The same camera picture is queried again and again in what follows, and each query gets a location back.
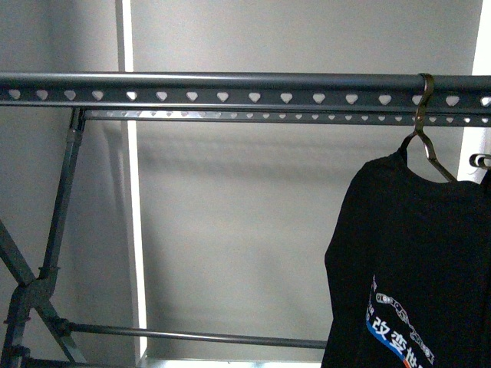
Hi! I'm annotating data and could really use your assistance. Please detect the black printed t-shirt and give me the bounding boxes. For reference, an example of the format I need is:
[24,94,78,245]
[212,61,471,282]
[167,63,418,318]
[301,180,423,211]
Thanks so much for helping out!
[321,150,490,367]

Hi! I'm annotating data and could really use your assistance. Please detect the grey metal drying rack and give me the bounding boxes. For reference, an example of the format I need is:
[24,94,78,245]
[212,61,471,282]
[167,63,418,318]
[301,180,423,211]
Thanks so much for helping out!
[1,72,490,367]

